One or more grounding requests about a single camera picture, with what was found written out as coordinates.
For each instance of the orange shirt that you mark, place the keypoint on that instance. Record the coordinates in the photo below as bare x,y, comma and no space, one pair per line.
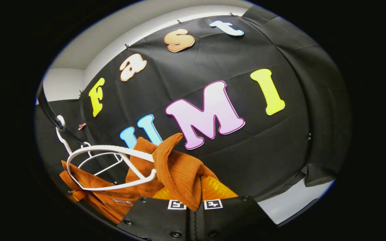
176,170

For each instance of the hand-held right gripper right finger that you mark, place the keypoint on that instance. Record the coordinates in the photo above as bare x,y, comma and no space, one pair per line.
226,221

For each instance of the copper cloth clip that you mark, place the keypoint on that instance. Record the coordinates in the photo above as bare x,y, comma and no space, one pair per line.
81,126

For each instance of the black clothes rail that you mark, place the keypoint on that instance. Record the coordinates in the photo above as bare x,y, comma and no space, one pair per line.
47,107

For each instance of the black backdrop cloth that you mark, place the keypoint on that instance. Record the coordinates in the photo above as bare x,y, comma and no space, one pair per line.
263,150

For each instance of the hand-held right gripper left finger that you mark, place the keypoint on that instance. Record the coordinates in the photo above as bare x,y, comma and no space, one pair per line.
159,221

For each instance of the white clothes hanger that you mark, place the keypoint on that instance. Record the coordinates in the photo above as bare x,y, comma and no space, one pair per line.
61,119
106,146

